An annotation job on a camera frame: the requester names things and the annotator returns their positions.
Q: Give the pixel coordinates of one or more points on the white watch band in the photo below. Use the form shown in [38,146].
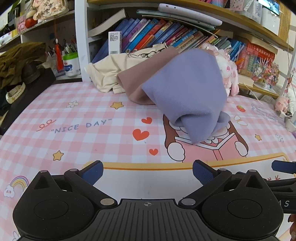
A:
[15,92]

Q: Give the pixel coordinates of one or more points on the row of books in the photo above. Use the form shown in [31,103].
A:
[148,32]

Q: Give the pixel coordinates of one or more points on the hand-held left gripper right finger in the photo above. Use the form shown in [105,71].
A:
[203,172]

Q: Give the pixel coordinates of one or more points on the cream plush charm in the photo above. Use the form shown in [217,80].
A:
[49,7]

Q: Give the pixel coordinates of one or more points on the red tassel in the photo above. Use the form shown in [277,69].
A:
[59,55]

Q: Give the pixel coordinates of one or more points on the colourful bead ornament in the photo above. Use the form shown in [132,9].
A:
[268,71]

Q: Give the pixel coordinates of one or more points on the person's right hand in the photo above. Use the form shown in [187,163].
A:
[293,226]

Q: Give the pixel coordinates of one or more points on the white barcode box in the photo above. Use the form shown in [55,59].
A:
[115,41]

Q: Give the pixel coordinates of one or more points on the thick paperback book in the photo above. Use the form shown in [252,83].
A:
[108,22]

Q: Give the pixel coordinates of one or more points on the white flat book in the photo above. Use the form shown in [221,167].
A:
[246,81]

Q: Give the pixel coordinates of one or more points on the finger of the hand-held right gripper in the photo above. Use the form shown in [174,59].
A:
[284,184]
[283,166]

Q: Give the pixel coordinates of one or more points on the red boxed book set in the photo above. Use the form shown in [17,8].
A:
[254,53]

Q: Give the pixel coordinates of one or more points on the olive cloth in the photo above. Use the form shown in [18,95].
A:
[18,58]

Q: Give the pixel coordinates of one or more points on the white flat device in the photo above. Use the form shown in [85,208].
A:
[189,14]

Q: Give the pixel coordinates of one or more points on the pink pig toy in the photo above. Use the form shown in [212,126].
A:
[282,103]

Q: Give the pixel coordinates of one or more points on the bunch of pens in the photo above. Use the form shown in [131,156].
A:
[67,47]

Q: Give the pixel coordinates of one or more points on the black case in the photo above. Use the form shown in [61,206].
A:
[34,89]

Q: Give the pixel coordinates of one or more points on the white pink plush bunny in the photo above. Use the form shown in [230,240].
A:
[227,67]

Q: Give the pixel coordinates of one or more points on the white wooden bookshelf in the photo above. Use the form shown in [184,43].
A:
[79,27]

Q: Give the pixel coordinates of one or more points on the purple and brown sweater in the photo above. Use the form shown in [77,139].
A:
[185,88]

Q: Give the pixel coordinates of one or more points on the red apple ornament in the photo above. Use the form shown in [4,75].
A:
[30,22]

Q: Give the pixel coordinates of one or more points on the cream tote bag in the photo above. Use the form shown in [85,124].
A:
[108,69]

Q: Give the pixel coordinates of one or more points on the white pen cup green rim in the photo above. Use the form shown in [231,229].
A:
[71,66]

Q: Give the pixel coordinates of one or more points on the pink checked desk mat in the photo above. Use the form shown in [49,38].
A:
[69,139]

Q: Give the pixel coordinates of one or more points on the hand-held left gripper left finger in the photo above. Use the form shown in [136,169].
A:
[92,172]

